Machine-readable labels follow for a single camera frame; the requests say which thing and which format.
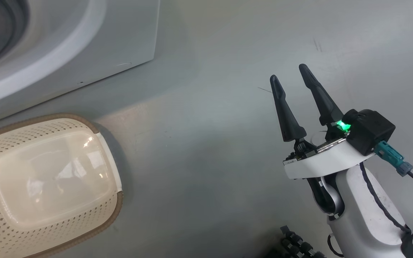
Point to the cream perforated laundry basket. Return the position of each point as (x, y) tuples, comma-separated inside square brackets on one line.
[(48, 179)]

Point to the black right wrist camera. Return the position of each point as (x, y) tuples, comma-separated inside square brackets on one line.
[(371, 130)]

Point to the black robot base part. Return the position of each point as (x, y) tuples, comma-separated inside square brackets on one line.
[(296, 243)]

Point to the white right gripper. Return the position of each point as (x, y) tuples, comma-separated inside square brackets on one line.
[(328, 163)]

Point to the white washing machine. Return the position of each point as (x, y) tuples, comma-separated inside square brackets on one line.
[(102, 43)]

